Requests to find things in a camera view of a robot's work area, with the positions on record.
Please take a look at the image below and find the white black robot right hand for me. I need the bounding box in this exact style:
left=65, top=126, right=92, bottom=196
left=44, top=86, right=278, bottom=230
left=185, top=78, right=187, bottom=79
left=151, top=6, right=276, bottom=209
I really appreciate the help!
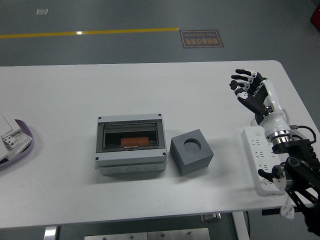
left=229, top=68, right=293, bottom=138

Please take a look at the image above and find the orange cylinder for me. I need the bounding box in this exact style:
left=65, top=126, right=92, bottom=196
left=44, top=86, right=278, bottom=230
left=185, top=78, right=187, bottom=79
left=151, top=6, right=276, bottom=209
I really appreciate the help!
left=120, top=136, right=150, bottom=147

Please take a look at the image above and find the grey electrical box with lid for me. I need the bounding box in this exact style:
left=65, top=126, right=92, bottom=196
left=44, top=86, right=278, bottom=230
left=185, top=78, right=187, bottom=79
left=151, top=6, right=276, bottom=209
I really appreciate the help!
left=94, top=113, right=168, bottom=176

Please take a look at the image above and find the grey cube with round hole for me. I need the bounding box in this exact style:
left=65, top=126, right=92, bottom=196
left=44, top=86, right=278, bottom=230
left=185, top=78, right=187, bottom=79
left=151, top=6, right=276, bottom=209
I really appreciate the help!
left=169, top=128, right=214, bottom=177

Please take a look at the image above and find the white power strip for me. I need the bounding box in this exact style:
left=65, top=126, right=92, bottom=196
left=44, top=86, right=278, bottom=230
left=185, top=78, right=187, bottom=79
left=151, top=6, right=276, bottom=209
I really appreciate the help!
left=241, top=126, right=288, bottom=197

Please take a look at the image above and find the white table leg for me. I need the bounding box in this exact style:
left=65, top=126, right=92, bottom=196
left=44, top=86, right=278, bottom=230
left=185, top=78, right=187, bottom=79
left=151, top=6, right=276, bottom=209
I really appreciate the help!
left=231, top=211, right=251, bottom=240
left=43, top=225, right=61, bottom=240

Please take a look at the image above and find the red object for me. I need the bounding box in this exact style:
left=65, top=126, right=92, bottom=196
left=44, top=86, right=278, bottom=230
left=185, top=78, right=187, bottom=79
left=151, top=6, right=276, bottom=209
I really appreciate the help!
left=309, top=4, right=320, bottom=26

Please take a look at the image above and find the purple tray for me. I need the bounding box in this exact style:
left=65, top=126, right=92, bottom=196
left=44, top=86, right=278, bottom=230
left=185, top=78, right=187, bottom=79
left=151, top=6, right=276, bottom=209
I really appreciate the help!
left=0, top=118, right=35, bottom=170

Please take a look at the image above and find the white socket module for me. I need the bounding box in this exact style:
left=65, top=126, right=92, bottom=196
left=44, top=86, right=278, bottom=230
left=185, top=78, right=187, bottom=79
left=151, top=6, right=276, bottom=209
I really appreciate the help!
left=1, top=134, right=20, bottom=151

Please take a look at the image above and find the white power cord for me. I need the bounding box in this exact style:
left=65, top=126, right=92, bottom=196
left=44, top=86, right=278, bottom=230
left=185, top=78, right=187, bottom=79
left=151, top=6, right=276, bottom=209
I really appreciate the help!
left=250, top=110, right=297, bottom=221

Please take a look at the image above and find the metal table bracket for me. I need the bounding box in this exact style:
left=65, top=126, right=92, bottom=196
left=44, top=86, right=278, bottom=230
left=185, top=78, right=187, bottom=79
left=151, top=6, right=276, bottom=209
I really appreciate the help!
left=200, top=212, right=222, bottom=223

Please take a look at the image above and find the grey metal base plate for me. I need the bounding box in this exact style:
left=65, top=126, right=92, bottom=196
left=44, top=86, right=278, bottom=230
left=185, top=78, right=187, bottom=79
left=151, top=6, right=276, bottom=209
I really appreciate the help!
left=83, top=227, right=211, bottom=240

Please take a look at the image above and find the white switch panel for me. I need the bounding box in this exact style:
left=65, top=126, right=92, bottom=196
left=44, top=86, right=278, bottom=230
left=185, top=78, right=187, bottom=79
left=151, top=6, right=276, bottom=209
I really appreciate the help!
left=0, top=115, right=22, bottom=139

